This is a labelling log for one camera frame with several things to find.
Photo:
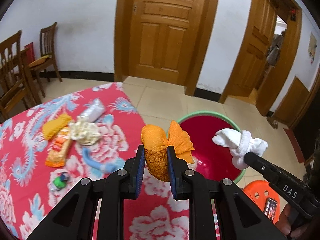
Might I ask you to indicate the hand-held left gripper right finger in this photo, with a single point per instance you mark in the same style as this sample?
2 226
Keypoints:
172 177

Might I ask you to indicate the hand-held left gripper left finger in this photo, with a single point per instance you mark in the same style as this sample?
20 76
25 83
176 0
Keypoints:
140 170

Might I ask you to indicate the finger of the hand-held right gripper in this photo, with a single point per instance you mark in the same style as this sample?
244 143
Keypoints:
260 165

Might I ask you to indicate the white sock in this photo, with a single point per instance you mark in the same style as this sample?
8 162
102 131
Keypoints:
240 142

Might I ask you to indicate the red bucket green rim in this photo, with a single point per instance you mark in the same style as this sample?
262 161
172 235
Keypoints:
212 160

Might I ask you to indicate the clear plastic bag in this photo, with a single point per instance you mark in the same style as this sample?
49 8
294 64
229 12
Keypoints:
95 108

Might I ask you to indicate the yellow foam fruit net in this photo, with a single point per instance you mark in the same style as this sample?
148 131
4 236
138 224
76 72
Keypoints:
56 127

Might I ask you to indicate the person's right hand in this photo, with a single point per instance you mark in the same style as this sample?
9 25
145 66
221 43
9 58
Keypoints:
285 220

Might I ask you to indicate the smartphone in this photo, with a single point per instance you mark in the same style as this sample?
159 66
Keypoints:
271 207

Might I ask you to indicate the orange plastic stool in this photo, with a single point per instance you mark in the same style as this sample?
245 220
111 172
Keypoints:
252 192

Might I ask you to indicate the person's dark jacket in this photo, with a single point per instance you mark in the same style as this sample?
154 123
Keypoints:
312 160

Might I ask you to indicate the red floor mat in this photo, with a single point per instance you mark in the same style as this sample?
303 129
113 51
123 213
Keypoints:
292 140

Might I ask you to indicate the crumpled cream paper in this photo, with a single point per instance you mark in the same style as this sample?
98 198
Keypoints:
85 132

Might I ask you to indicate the low wooden panel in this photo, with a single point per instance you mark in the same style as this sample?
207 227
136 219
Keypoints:
292 100

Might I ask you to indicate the orange snack packet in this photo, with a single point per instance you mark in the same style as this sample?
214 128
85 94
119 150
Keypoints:
58 150

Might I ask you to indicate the wooden panel door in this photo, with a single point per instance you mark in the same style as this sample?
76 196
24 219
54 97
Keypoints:
165 30
257 42

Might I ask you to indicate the yellow seat cushion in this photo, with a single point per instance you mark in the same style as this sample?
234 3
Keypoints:
40 61

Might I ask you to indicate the red board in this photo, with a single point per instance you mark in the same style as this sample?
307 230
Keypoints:
30 52

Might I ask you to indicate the wooden chair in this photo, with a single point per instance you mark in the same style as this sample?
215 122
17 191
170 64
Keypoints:
48 30
15 37

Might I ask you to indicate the wall poster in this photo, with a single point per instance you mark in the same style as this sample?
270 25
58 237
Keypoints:
312 46

